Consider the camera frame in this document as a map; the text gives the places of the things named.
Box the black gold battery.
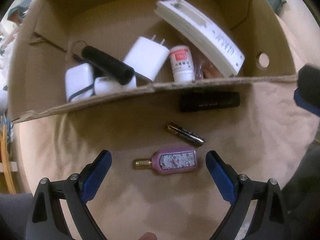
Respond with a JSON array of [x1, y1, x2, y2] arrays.
[[167, 123, 204, 147]]

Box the pink perfume bottle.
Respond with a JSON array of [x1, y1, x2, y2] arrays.
[[132, 146, 198, 175]]

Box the white remote control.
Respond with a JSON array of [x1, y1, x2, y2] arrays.
[[155, 0, 245, 77]]

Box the black flashlight with strap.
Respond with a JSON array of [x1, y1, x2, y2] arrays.
[[71, 40, 135, 86]]

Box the white charger plug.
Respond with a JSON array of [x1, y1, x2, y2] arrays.
[[123, 35, 169, 82]]

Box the person's left hand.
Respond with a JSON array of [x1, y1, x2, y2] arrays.
[[138, 232, 157, 240]]

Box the black rectangular box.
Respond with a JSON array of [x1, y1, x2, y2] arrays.
[[178, 90, 240, 113]]

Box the wooden chair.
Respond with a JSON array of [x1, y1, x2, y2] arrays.
[[1, 124, 17, 194]]

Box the white lying pill bottle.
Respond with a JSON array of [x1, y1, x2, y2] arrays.
[[94, 76, 137, 96]]

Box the white earbuds case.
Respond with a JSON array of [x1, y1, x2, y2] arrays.
[[65, 63, 94, 102]]

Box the white red-label medicine bottle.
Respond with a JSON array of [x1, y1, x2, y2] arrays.
[[169, 46, 195, 82]]

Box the brown cardboard box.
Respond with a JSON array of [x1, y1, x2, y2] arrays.
[[8, 0, 296, 123]]

